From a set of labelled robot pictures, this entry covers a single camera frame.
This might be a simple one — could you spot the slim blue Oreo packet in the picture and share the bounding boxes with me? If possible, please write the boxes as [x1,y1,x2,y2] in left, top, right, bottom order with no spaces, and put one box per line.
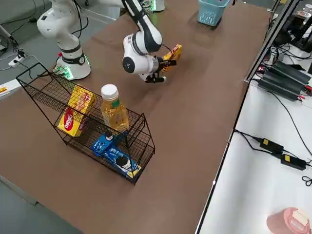
[90,133,116,157]

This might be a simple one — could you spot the long yellow cracker box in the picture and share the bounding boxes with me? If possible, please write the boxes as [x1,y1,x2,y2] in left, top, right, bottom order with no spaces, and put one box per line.
[162,43,183,73]

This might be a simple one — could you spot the black power supply cable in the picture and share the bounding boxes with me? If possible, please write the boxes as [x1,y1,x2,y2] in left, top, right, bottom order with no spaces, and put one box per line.
[267,90,312,158]

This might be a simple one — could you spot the black adapter cable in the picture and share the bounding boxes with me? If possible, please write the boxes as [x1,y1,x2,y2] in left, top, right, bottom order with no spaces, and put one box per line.
[233,129,264,153]

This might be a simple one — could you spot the aluminium frame post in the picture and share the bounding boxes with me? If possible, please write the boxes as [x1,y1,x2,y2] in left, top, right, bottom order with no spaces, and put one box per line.
[243,0,301,84]

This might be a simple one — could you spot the light blue plastic basket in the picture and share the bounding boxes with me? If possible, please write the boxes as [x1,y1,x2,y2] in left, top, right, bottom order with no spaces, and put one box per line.
[196,0,231,26]

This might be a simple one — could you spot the black ribbed power supply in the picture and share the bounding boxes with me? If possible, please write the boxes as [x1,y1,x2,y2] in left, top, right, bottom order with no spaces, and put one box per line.
[257,61,312,102]

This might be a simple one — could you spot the black wire shelf rack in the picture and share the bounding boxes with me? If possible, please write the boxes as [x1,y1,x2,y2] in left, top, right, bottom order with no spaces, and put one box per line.
[16,62,156,187]

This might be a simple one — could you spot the white power strip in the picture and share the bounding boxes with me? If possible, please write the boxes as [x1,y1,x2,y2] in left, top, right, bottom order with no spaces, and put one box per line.
[8,56,27,68]

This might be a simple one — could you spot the white beam with warning label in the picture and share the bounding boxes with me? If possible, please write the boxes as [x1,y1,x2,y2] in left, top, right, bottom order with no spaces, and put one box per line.
[0,79,22,100]

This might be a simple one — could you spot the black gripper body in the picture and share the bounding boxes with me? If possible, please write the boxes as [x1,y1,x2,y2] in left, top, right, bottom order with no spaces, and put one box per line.
[156,57,169,74]

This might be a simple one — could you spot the yellow drink bottle white cap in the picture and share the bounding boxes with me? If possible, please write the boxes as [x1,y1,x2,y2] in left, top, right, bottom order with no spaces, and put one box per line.
[100,83,130,133]

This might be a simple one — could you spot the plain yellow biscuit box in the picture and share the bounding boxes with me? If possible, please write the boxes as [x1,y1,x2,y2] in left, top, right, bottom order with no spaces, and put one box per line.
[67,84,97,115]

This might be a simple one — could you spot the black adapter with yellow label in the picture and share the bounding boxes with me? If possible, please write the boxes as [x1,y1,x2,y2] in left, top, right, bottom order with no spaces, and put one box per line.
[279,153,307,171]
[259,137,285,155]

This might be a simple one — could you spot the white workbench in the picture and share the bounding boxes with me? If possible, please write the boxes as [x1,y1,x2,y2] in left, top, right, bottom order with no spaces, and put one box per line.
[195,80,312,234]

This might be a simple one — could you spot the blue Oreo cookie box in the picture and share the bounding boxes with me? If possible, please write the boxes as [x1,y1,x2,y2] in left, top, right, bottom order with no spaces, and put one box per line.
[102,145,143,180]

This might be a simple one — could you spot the yellow box with red oval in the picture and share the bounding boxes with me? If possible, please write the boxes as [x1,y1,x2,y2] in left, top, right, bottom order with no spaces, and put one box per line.
[57,106,89,138]

